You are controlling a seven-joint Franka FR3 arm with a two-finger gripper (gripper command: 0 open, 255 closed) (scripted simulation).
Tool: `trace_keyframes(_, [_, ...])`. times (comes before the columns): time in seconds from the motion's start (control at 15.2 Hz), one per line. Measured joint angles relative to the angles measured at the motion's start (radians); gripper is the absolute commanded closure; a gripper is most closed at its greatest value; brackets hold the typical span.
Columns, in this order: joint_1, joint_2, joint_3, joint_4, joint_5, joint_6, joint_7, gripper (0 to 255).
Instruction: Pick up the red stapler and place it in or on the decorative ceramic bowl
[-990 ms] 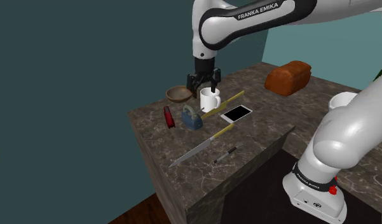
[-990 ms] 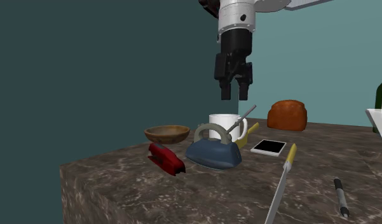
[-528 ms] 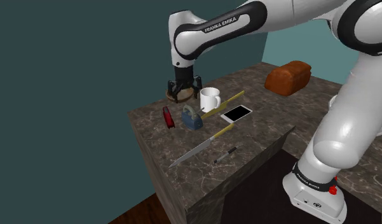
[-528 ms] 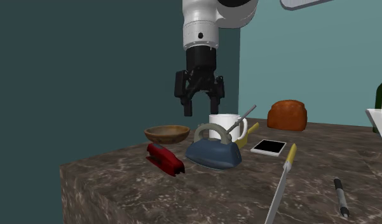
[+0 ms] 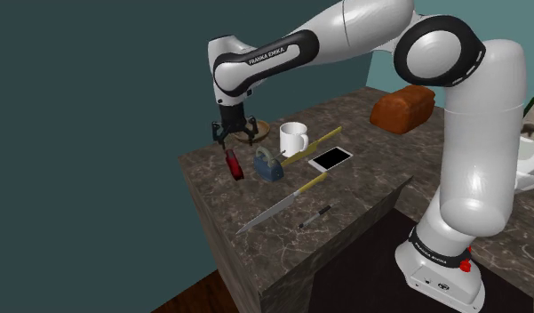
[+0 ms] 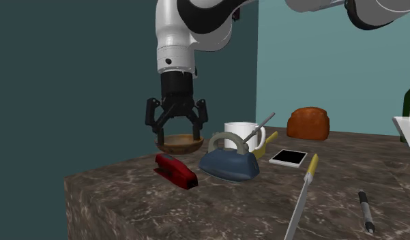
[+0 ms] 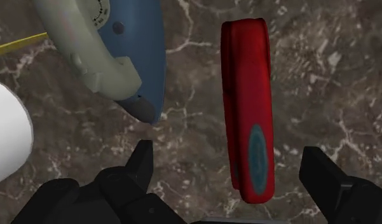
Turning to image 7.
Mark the blue and grey clothes iron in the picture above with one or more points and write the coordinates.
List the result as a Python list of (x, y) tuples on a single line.
[(116, 52)]

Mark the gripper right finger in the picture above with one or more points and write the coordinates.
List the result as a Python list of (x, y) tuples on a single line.
[(342, 189)]

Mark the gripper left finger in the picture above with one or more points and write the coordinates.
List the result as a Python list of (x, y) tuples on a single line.
[(116, 192)]

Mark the white round object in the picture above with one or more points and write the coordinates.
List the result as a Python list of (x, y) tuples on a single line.
[(8, 133)]

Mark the yellow pencil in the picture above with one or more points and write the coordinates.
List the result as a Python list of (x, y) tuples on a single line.
[(17, 45)]

